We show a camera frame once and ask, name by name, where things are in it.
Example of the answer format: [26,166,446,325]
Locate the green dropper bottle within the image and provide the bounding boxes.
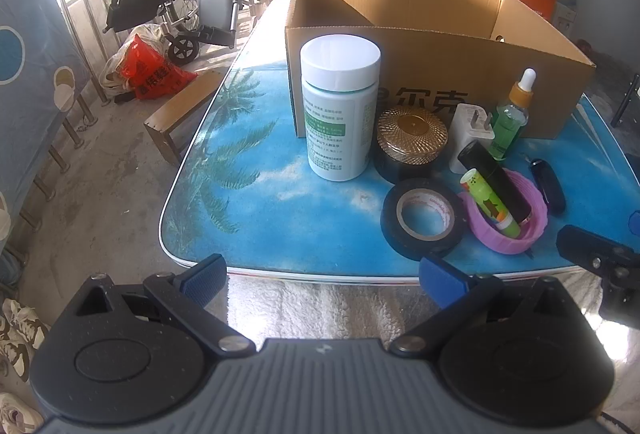
[488,68,537,162]

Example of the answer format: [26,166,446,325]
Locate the black cylinder tube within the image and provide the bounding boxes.
[458,141,532,224]

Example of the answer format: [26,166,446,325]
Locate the white sneaker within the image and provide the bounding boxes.
[1,299,49,382]

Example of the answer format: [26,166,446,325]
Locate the black electrical tape roll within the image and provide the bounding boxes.
[380,177,466,261]

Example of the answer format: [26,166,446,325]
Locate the brown cardboard box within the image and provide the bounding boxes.
[285,0,596,139]

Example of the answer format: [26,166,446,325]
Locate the black key fob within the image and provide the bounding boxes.
[529,159,566,215]

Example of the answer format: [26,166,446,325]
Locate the wooden low bench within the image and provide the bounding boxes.
[144,70,224,168]

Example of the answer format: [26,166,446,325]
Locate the white power adapter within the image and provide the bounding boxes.
[446,103,495,174]

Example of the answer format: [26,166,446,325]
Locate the pink silicone bowl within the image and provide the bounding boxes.
[458,169,548,255]

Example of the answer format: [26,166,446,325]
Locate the white supplement bottle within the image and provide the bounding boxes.
[300,35,381,182]

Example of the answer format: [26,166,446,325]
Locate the gold lid black jar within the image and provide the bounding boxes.
[371,105,448,184]

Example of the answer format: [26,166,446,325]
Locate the red plastic bag floor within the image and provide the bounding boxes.
[119,35,198,100]

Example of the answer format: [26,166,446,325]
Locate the blue patterned mattress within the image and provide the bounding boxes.
[0,0,90,240]

